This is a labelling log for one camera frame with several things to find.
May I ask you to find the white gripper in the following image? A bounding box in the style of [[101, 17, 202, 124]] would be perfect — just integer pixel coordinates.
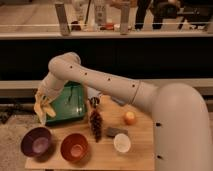
[[37, 73, 67, 102]]

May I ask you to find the yellow banana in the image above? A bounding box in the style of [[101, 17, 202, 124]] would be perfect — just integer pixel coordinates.
[[34, 92, 56, 125]]

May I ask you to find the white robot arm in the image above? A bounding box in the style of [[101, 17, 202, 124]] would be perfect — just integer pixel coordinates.
[[38, 52, 213, 171]]

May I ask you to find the purple bowl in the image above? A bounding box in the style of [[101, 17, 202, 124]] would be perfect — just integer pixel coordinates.
[[21, 127, 52, 157]]

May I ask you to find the red orange bowl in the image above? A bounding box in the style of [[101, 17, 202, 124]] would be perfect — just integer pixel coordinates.
[[60, 133, 89, 163]]

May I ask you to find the white small bowl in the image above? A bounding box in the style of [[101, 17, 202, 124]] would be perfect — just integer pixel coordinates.
[[113, 133, 131, 153]]

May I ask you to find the green plastic tray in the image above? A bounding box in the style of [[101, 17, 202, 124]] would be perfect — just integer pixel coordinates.
[[46, 82, 87, 126]]

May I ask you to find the small black cup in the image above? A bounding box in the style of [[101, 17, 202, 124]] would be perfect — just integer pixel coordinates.
[[89, 97, 100, 108]]

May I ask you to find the brown grape bunch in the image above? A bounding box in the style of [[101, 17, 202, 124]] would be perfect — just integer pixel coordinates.
[[89, 110, 103, 142]]

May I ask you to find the grey sponge block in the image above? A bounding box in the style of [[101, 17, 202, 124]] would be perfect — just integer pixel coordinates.
[[106, 127, 128, 138]]

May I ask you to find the orange fruit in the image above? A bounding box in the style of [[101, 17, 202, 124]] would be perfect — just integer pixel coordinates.
[[123, 112, 136, 125]]

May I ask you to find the wooden cutting board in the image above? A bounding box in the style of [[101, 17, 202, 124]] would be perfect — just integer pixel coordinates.
[[25, 95, 154, 171]]

